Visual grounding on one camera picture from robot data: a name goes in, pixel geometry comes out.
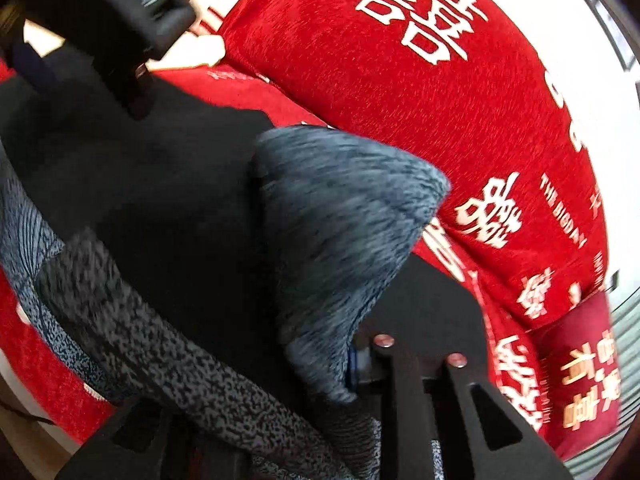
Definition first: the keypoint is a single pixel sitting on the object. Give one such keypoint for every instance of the red pillow white characters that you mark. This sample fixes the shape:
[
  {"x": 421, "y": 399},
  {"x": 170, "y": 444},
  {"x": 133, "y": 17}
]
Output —
[{"x": 400, "y": 110}]

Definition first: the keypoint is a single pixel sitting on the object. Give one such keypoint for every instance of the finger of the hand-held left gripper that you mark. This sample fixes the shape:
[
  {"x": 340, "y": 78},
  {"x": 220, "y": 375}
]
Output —
[
  {"x": 135, "y": 85},
  {"x": 35, "y": 67}
]

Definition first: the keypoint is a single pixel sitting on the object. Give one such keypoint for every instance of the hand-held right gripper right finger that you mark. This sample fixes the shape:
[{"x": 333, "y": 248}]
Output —
[{"x": 400, "y": 410}]

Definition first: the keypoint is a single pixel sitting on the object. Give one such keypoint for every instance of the dark red pillow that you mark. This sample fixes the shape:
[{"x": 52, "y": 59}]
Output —
[{"x": 555, "y": 340}]

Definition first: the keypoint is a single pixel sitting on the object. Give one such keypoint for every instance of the black pants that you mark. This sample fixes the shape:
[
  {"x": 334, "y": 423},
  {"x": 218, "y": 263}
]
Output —
[{"x": 175, "y": 210}]

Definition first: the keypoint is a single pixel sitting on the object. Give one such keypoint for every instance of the red printed bedspread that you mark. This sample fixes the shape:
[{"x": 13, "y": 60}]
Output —
[{"x": 240, "y": 92}]

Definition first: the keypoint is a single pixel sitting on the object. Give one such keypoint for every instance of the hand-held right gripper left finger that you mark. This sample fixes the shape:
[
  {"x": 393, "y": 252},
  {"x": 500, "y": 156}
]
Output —
[{"x": 125, "y": 450}]

